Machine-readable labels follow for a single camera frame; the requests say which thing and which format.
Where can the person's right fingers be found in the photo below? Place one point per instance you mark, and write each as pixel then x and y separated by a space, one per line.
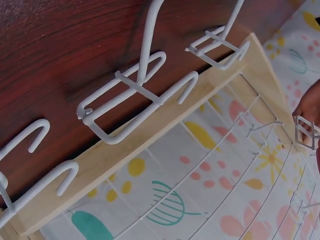
pixel 306 110

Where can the person's right hand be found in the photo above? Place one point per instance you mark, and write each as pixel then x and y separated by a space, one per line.
pixel 311 102

